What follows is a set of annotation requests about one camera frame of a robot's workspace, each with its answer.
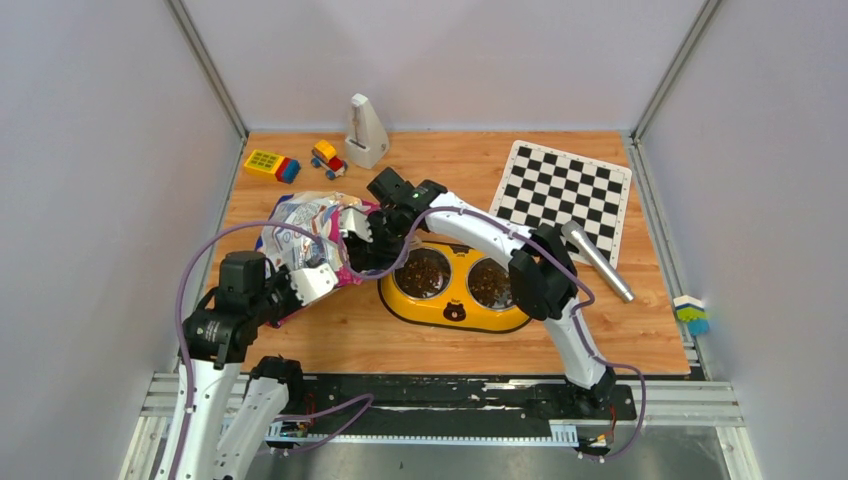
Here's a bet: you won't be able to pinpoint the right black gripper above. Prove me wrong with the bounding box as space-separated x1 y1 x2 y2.
356 209 409 266

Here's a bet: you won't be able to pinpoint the colourful pet food bag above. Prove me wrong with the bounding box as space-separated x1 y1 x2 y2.
254 191 377 288

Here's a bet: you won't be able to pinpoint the yellow double pet bowl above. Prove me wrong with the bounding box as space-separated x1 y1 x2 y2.
378 241 531 334

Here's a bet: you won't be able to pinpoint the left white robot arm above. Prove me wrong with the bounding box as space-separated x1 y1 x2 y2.
156 251 307 479

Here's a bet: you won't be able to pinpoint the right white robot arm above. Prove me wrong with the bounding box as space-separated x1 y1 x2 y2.
340 167 617 418

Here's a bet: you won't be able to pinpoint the brown pet food kibble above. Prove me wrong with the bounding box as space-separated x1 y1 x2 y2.
392 245 514 311

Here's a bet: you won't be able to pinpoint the white small box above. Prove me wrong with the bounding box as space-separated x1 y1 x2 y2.
344 93 390 169

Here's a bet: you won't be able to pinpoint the small yellow toy car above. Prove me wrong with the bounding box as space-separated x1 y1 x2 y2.
310 140 348 180

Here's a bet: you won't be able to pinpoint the yellow blue red toy block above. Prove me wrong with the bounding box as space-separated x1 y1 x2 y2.
243 150 301 184

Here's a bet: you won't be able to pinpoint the black white checkerboard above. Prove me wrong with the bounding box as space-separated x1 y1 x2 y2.
489 140 632 267

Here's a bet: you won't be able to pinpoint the silver metal cylinder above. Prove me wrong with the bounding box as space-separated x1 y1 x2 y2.
562 220 635 303

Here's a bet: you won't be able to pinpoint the stacked coloured blocks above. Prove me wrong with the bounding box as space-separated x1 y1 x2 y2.
672 295 710 336

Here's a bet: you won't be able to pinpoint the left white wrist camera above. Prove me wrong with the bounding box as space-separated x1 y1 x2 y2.
289 263 339 306

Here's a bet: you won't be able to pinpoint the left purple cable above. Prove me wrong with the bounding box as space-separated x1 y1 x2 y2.
168 219 376 480

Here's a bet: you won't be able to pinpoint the purple cable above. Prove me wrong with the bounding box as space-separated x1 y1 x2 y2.
336 206 648 464
168 219 376 480

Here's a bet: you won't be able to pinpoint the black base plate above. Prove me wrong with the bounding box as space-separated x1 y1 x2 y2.
282 374 639 438

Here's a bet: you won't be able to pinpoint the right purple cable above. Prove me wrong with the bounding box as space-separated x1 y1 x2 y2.
336 206 648 464

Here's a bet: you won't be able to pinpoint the aluminium rail frame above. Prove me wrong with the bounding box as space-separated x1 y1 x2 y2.
118 373 763 479

